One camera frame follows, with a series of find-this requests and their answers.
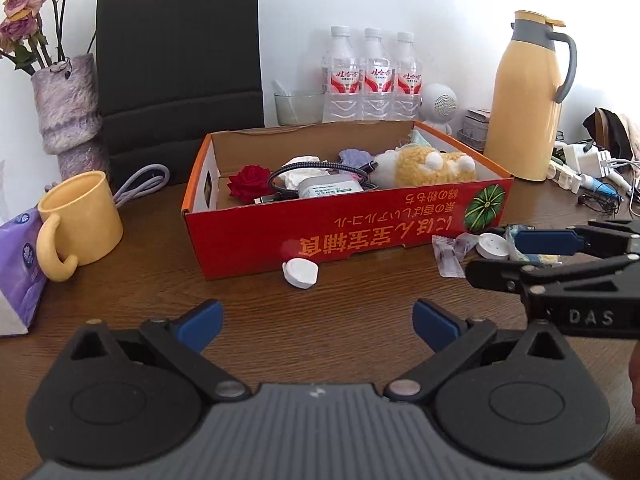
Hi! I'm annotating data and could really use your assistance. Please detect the water bottle red label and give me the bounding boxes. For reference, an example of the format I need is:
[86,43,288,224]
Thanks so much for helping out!
[392,31,425,120]
[360,27,396,121]
[322,26,362,122]

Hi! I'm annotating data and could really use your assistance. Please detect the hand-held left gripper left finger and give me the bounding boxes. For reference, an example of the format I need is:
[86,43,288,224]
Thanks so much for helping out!
[70,299,251,403]

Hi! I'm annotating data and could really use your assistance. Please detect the black paper bag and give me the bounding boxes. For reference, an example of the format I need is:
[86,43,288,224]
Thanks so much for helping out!
[95,0,265,188]

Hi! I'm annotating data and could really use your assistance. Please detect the white round speaker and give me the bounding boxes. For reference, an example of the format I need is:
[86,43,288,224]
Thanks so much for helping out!
[419,83,459,136]

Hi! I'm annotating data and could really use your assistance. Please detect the red fabric rose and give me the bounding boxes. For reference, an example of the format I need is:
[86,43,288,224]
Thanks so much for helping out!
[227,164,273,206]

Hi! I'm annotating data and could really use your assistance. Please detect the white round disc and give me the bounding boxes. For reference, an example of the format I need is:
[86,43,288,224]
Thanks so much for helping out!
[474,234,511,261]

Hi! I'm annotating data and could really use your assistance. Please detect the white power strip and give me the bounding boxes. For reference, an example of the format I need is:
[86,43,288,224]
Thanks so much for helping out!
[550,142,613,191]

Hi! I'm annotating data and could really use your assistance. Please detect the white round cap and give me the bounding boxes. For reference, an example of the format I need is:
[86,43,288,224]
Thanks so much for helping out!
[281,257,319,290]

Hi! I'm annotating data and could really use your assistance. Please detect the mottled purple vase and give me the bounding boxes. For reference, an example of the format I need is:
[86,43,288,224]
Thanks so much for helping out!
[31,54,112,181]

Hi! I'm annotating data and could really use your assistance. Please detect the yellow and white plush toy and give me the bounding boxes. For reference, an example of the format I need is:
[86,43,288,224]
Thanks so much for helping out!
[372,142,478,188]

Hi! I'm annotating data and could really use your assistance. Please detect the yellow and blue packet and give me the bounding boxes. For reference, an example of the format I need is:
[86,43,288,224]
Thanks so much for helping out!
[502,224,561,266]

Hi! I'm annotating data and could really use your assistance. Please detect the white crumpled tissue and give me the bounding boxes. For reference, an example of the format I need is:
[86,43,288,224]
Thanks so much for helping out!
[280,156,321,188]

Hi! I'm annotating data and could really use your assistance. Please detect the red cardboard box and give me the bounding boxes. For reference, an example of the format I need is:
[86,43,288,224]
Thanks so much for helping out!
[181,120,516,282]

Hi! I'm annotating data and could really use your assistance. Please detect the lilac cable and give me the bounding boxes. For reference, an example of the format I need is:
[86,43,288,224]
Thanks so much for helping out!
[112,164,171,208]

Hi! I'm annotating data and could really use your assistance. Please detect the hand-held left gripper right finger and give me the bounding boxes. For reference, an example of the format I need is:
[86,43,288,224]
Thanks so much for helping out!
[384,298,576,403]

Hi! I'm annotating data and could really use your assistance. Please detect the yellow mug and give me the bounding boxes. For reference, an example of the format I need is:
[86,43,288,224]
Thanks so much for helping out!
[36,170,124,283]

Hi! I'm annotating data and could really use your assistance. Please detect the clear glass cup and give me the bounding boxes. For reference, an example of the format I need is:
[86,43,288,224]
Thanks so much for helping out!
[274,90,325,127]

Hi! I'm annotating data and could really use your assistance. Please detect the black braided cable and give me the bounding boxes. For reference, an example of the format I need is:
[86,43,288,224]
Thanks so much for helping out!
[254,160,381,206]

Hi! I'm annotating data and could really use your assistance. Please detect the black earphones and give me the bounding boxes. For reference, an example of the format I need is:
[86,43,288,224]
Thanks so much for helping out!
[575,192,628,217]

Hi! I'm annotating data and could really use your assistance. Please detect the brown and beige cloth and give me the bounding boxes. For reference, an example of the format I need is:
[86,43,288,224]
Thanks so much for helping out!
[582,107,640,161]

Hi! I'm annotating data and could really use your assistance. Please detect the white charger cables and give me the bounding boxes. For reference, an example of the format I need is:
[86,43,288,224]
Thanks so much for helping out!
[600,157,640,216]

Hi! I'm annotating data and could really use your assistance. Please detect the grey pack green label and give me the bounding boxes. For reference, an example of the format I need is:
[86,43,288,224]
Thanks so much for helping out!
[298,177,366,201]

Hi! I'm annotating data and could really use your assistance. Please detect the purple cloth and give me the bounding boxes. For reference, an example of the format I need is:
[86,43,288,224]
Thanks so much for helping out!
[338,147,376,171]

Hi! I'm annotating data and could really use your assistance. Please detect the purple tissue pack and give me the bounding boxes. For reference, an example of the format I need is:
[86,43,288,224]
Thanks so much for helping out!
[0,207,49,337]

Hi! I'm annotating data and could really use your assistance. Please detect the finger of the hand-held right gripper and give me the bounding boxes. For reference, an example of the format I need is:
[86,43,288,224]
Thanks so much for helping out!
[465,254,640,295]
[514,220,640,257]

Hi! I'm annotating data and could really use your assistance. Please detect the yellow thermos jug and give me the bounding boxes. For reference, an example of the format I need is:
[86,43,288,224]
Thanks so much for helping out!
[483,10,578,182]

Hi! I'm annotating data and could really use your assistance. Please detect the clear plastic wrapper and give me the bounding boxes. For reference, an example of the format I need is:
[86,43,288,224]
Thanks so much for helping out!
[432,234,476,277]

